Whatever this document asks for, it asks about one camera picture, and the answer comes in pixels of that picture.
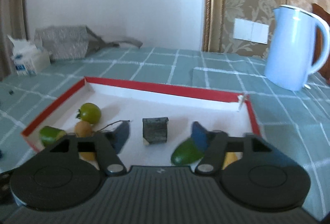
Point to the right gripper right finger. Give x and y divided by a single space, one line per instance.
213 145

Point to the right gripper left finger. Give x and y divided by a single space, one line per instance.
108 144

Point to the yellow jackfruit piece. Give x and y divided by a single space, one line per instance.
230 158

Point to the green mango piece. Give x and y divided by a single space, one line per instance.
186 153

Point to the green persimmon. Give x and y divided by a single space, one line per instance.
90 113

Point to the cucumber piece large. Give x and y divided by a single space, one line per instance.
49 135

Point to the yellow fruit chunk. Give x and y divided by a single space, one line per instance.
88 156

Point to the brown longan with stem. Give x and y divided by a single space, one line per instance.
84 128

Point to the red shallow cardboard box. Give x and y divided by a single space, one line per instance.
134 101

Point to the green checked tablecloth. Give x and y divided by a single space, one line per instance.
297 123

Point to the grey patterned paper bag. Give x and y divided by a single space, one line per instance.
75 42

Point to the white electric kettle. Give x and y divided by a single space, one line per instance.
289 62

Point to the tissue pack with cat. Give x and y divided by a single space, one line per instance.
29 57

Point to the beige patterned curtain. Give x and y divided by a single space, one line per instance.
12 24

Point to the wooden chair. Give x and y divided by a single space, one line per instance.
324 70

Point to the white wall switch plate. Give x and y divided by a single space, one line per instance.
250 31

